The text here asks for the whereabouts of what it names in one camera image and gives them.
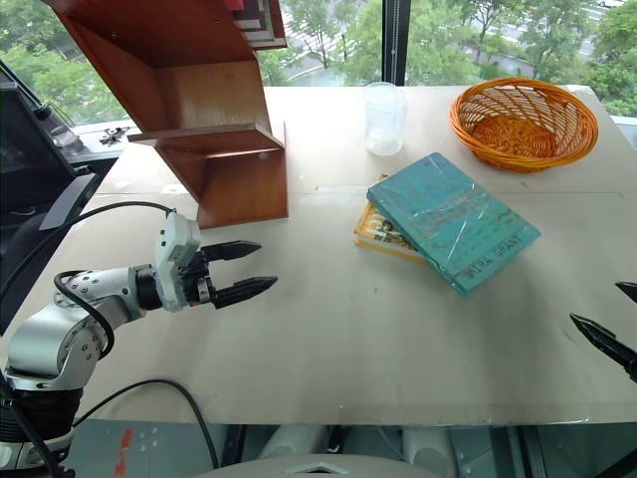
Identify brown wooden bookshelf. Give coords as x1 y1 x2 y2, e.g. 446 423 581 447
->
41 0 291 231

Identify black office chair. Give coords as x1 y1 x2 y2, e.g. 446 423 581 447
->
0 212 77 336

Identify black monitor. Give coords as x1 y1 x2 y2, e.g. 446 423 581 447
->
0 59 99 231

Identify black left forearm cable loop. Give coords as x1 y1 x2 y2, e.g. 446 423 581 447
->
53 270 116 360

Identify small dark metal clutter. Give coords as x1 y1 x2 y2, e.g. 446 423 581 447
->
98 125 131 146

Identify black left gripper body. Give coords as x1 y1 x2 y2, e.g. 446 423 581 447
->
171 247 221 308

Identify dark window frame post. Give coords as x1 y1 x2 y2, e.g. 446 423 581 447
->
381 0 411 87

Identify orange wicker basket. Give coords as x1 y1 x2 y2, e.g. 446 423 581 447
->
448 77 600 174

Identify yellow book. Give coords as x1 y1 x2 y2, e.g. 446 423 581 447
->
352 200 430 266

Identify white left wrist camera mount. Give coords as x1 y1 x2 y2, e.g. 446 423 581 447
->
152 210 203 314

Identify clear plastic cup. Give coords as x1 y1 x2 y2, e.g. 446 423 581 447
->
363 81 409 157

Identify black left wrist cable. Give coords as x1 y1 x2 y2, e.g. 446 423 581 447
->
0 200 177 306

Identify white cylinder under table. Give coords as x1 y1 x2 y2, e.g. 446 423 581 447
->
401 426 457 477
258 424 327 460

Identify black cable under table edge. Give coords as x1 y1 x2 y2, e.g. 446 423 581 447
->
73 378 221 471

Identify teal hardcover book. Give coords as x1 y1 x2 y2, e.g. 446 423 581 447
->
366 151 542 299

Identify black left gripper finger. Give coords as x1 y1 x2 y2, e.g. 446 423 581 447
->
200 240 264 264
211 276 280 311

